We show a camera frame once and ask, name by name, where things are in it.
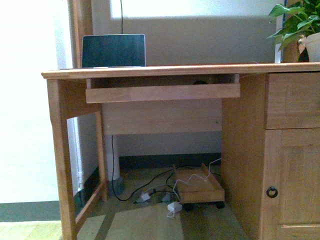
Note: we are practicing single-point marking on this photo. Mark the wooden keyboard tray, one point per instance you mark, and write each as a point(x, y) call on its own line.
point(163, 88)

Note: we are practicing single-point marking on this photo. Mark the wooden rolling computer stand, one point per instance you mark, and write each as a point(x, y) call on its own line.
point(198, 185)

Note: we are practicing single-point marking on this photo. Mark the white power adapter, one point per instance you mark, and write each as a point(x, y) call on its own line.
point(174, 207)

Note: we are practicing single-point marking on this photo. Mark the wooden desk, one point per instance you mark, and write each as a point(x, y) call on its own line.
point(270, 137)

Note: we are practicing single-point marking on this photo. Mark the white plant pot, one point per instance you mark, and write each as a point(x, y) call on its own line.
point(312, 44)

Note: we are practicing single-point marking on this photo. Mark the green potted plant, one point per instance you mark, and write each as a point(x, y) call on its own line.
point(302, 19)

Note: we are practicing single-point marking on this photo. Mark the black ring door handle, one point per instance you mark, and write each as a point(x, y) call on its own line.
point(272, 192)

